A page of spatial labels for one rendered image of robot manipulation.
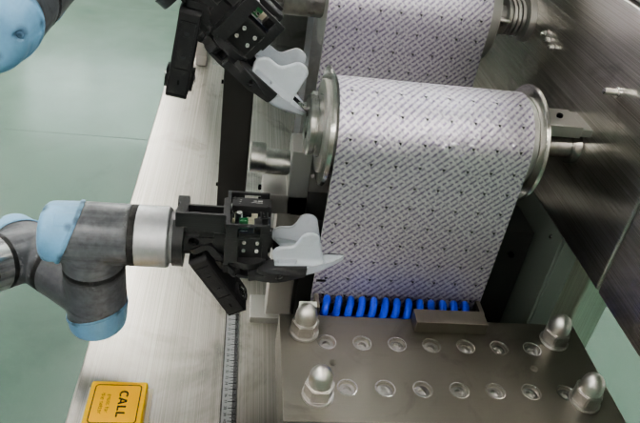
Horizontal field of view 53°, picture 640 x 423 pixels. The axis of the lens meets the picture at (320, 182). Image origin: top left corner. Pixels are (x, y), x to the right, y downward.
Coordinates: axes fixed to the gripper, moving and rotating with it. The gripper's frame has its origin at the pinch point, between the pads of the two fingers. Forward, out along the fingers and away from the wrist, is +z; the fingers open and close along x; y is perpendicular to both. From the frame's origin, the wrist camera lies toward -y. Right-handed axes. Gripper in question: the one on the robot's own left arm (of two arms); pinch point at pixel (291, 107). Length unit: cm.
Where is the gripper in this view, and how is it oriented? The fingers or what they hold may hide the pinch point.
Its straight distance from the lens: 79.0
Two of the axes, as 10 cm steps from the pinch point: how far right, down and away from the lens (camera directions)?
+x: -0.8, -5.5, 8.3
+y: 7.3, -6.0, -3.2
